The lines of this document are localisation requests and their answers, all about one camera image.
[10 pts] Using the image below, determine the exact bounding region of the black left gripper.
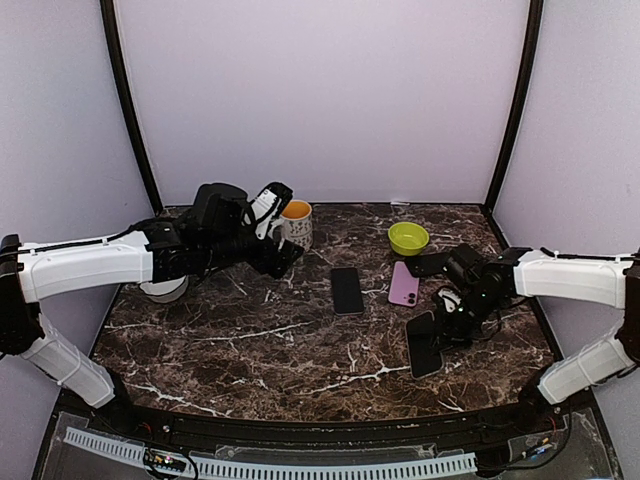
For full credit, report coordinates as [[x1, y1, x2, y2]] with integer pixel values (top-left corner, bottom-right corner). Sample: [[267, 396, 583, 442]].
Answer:
[[203, 225, 303, 278]]

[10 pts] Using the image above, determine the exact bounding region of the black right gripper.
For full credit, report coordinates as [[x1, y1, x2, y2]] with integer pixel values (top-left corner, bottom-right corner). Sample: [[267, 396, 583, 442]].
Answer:
[[429, 288, 505, 354]]

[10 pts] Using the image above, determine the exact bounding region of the clear magsafe phone case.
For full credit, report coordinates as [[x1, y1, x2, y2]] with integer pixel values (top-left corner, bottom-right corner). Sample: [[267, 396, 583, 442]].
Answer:
[[404, 309, 446, 380]]

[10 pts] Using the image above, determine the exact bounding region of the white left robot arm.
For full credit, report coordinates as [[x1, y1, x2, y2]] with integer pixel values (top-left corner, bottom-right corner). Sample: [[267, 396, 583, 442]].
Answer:
[[1, 182, 303, 436]]

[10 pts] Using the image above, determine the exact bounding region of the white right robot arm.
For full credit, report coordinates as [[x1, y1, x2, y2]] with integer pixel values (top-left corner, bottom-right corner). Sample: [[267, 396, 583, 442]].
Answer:
[[405, 244, 639, 434]]

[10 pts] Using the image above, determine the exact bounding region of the pink phone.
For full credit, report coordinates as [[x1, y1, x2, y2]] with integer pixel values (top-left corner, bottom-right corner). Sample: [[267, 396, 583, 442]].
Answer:
[[388, 261, 420, 308]]

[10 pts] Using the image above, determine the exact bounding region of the black phone purple edge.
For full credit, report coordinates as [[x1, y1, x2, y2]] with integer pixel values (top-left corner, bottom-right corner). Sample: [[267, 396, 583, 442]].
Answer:
[[330, 267, 365, 315]]

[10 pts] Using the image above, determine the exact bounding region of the black phone case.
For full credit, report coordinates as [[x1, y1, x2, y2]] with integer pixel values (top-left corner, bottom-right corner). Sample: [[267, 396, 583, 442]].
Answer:
[[404, 252, 450, 278]]

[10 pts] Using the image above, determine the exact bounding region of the white mug orange inside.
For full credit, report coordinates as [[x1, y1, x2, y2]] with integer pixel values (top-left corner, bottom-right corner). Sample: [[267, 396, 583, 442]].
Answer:
[[275, 200, 313, 251]]

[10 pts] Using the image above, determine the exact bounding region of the green bowl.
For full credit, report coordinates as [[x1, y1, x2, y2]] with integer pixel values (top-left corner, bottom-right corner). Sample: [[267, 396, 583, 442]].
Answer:
[[388, 222, 430, 257]]

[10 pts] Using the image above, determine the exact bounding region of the white scalloped bowl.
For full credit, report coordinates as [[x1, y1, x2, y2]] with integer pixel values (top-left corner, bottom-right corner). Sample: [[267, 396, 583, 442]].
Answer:
[[139, 276, 189, 304]]

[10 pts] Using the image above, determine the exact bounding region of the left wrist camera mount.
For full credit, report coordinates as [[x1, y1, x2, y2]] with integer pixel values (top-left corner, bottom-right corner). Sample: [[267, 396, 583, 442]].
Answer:
[[242, 182, 293, 240]]

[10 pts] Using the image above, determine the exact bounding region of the black front table rail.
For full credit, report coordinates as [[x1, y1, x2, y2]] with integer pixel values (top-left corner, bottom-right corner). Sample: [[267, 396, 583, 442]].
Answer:
[[54, 387, 601, 454]]

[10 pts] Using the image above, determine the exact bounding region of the white slotted cable duct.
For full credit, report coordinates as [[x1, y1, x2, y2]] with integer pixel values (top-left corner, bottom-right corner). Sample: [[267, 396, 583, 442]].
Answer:
[[63, 427, 478, 479]]

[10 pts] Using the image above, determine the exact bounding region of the black left frame post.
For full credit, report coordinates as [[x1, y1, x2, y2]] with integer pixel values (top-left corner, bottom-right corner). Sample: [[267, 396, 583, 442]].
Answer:
[[99, 0, 164, 215]]

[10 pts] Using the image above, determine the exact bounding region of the black frame post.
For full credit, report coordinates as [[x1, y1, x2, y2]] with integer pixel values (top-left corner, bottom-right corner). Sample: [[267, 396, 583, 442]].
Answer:
[[483, 0, 544, 216], [99, 0, 164, 215]]

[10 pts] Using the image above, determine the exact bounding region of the black right frame post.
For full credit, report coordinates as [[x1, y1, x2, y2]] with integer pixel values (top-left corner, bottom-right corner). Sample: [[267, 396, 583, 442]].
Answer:
[[483, 0, 544, 216]]

